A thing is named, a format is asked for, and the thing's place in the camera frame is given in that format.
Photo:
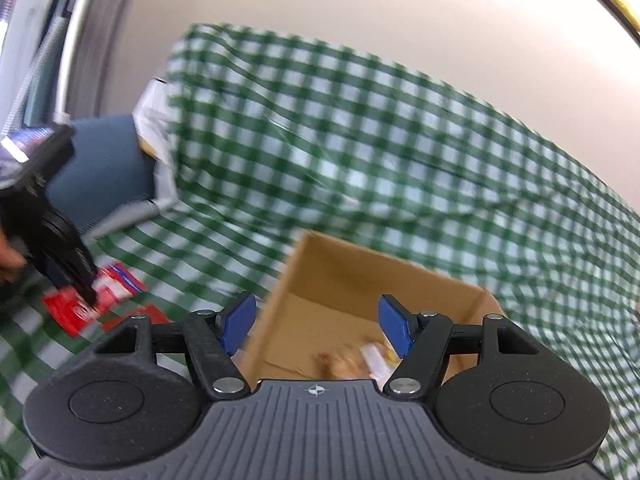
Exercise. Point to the person's left hand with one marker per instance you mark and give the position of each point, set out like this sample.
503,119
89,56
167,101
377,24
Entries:
12,262

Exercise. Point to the cardboard box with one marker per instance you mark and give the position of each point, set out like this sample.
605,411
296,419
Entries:
326,301

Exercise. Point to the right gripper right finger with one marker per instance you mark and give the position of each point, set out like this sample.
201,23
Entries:
425,342

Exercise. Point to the blue sofa cushion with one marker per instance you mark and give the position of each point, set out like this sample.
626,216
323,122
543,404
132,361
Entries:
109,183

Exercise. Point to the clear bag of cookies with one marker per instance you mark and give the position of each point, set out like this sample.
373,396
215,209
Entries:
374,360

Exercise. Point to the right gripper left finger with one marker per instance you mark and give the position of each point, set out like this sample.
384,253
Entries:
208,340

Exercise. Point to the green white checkered cloth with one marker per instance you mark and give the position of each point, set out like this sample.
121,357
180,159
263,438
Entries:
274,135

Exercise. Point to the white patterned fabric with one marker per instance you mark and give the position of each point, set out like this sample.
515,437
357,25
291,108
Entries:
152,118

